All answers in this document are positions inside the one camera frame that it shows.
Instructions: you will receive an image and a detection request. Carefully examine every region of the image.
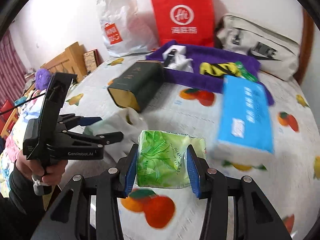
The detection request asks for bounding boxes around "dark green tea tin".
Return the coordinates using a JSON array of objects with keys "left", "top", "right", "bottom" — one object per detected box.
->
[{"left": 107, "top": 60, "right": 164, "bottom": 113}]

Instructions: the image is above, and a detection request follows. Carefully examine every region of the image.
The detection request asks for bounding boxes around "brown wooden door frame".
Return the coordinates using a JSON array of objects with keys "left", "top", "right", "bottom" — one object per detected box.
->
[{"left": 294, "top": 9, "right": 315, "bottom": 85}]

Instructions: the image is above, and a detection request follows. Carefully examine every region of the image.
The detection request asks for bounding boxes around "red Hi paper bag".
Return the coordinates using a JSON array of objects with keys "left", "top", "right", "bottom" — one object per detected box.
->
[{"left": 151, "top": 0, "right": 215, "bottom": 47}]

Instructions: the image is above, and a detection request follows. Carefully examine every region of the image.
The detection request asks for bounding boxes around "purple towel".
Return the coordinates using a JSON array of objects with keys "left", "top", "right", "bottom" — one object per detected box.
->
[{"left": 145, "top": 39, "right": 275, "bottom": 107}]

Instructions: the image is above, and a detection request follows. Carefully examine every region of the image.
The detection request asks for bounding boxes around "white Miniso plastic bag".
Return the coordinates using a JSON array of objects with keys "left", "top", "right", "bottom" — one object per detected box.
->
[{"left": 96, "top": 0, "right": 157, "bottom": 57}]

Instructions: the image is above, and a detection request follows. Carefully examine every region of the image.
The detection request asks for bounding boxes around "wooden bed headboard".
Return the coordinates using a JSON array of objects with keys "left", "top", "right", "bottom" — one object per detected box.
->
[{"left": 40, "top": 42, "right": 87, "bottom": 83}]

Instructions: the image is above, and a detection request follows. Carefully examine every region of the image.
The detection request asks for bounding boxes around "grey Nike pouch bag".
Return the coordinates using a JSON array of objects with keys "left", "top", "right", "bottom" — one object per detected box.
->
[{"left": 216, "top": 13, "right": 300, "bottom": 81}]

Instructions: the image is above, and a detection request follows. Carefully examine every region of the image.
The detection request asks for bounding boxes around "purple plush toy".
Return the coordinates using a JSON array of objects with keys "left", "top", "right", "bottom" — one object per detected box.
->
[{"left": 35, "top": 68, "right": 52, "bottom": 90}]

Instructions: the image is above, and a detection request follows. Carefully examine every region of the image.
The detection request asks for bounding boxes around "fruit print tablecloth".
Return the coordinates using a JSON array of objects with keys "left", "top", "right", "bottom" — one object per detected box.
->
[{"left": 60, "top": 55, "right": 319, "bottom": 239}]

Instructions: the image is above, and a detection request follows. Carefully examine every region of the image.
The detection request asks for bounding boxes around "green pocket tissue pack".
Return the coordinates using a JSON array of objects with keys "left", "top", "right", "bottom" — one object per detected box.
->
[{"left": 136, "top": 130, "right": 207, "bottom": 189}]

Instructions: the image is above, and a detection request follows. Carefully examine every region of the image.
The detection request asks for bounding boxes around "person's left hand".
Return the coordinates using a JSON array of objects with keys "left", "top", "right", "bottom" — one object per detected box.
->
[{"left": 15, "top": 151, "right": 68, "bottom": 186}]

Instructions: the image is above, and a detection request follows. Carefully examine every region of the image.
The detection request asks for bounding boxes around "green wet wipe sachet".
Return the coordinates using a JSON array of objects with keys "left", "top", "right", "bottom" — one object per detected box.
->
[{"left": 235, "top": 61, "right": 258, "bottom": 82}]

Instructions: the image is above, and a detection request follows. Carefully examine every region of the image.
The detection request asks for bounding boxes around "patterned brown book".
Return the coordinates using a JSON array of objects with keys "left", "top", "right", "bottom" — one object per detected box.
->
[{"left": 84, "top": 49, "right": 99, "bottom": 74}]

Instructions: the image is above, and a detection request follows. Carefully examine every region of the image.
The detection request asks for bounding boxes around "blue tissue pack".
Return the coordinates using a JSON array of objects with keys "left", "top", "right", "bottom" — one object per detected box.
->
[{"left": 213, "top": 75, "right": 274, "bottom": 166}]

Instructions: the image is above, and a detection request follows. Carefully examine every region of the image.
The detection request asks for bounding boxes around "white sponge block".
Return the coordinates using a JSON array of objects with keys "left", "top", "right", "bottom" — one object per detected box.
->
[{"left": 162, "top": 45, "right": 187, "bottom": 61}]

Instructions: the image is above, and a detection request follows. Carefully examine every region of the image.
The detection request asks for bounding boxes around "yellow mesh pouch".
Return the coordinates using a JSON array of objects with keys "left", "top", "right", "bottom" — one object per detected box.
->
[{"left": 199, "top": 62, "right": 237, "bottom": 77}]

